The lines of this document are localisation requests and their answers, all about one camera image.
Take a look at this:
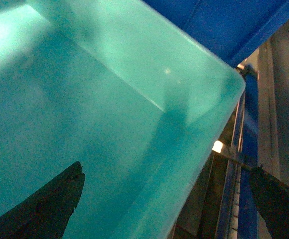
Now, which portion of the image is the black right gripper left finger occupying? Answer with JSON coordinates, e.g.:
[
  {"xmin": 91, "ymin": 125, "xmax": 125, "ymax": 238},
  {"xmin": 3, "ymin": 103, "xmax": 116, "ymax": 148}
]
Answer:
[{"xmin": 0, "ymin": 161, "xmax": 85, "ymax": 239}]

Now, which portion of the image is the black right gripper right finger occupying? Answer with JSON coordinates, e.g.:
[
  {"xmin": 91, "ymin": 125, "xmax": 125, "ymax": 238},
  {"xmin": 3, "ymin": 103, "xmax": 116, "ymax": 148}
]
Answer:
[{"xmin": 249, "ymin": 167, "xmax": 289, "ymax": 239}]

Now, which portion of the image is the teal plastic bin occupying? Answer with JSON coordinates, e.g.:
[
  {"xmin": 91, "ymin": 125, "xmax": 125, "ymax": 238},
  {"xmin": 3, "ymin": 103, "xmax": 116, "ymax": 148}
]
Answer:
[{"xmin": 0, "ymin": 0, "xmax": 245, "ymax": 239}]

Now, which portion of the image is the blue plastic bin centre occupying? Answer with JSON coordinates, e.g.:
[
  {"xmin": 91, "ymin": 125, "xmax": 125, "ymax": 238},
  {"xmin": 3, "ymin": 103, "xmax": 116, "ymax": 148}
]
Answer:
[{"xmin": 146, "ymin": 0, "xmax": 289, "ymax": 67}]

